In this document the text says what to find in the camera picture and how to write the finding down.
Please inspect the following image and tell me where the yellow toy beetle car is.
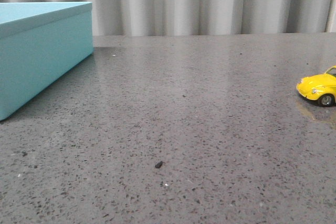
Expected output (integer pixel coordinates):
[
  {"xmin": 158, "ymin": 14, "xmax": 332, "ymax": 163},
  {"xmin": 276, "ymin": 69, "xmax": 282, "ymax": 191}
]
[{"xmin": 296, "ymin": 66, "xmax": 336, "ymax": 107}]

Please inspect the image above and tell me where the light blue storage box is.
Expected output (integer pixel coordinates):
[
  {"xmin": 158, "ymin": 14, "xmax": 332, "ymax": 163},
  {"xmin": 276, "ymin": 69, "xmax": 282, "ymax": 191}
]
[{"xmin": 1, "ymin": 2, "xmax": 93, "ymax": 120}]

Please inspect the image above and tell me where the small black debris chip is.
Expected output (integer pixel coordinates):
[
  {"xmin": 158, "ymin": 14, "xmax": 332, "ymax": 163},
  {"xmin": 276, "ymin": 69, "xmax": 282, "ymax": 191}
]
[{"xmin": 154, "ymin": 161, "xmax": 163, "ymax": 168}]

